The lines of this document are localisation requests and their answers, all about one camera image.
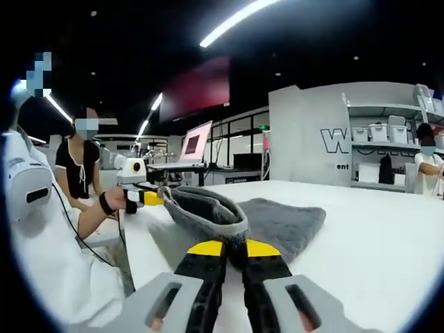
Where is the grey metal shelf rack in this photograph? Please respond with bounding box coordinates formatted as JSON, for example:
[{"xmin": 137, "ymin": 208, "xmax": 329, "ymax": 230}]
[{"xmin": 341, "ymin": 83, "xmax": 444, "ymax": 194}]

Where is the black chest device cable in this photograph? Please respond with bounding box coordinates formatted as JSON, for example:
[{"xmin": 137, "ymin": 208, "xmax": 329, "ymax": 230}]
[{"xmin": 51, "ymin": 182, "xmax": 116, "ymax": 268}]

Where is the row of white storage boxes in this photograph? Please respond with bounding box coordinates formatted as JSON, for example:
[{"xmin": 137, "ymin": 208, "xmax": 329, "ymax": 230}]
[{"xmin": 350, "ymin": 83, "xmax": 444, "ymax": 145}]

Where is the grey towel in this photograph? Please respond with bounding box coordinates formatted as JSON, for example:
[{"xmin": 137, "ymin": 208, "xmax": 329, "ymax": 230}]
[{"xmin": 148, "ymin": 185, "xmax": 327, "ymax": 275}]

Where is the black monitor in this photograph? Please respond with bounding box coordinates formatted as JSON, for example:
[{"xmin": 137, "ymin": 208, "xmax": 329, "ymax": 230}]
[{"xmin": 232, "ymin": 152, "xmax": 262, "ymax": 172}]

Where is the person's left hand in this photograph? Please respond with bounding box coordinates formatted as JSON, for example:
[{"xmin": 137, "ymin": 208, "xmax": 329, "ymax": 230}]
[{"xmin": 109, "ymin": 189, "xmax": 129, "ymax": 214}]

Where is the white standing desk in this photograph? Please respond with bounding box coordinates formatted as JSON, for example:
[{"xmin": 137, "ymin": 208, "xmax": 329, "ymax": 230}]
[{"xmin": 147, "ymin": 162, "xmax": 209, "ymax": 189}]

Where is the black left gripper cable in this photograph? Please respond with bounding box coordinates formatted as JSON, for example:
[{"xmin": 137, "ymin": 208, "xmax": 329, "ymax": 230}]
[{"xmin": 116, "ymin": 208, "xmax": 126, "ymax": 244}]

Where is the black wristband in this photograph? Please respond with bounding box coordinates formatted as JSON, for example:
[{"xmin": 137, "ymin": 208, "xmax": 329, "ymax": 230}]
[{"xmin": 99, "ymin": 192, "xmax": 114, "ymax": 214}]

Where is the white chest device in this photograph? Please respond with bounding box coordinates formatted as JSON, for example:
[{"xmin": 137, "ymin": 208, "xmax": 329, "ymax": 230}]
[{"xmin": 3, "ymin": 133, "xmax": 54, "ymax": 223}]

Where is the black bag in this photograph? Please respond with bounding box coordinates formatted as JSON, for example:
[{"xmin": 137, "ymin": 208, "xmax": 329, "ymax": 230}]
[{"xmin": 377, "ymin": 154, "xmax": 397, "ymax": 185}]

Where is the long ceiling light strip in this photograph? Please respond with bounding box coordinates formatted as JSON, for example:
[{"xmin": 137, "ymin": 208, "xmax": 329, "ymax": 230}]
[{"xmin": 199, "ymin": 0, "xmax": 280, "ymax": 49}]

